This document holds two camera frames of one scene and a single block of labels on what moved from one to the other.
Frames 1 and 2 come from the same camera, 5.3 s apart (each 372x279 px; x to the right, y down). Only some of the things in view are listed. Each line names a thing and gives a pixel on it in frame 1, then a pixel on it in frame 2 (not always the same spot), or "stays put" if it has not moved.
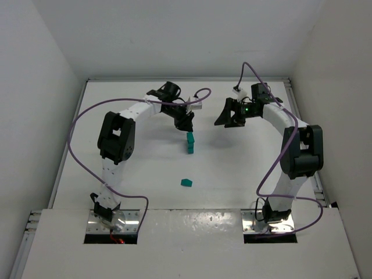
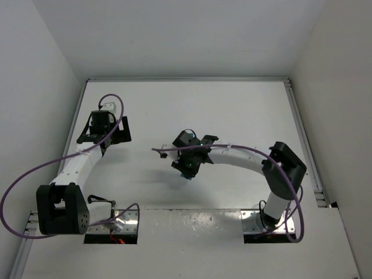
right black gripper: [232, 111] → [186, 170]
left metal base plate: [125, 220] stays put
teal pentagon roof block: [186, 182] → [188, 176]
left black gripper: [181, 118] → [95, 137]
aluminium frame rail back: [189, 79] stays put
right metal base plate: [253, 221] stays put
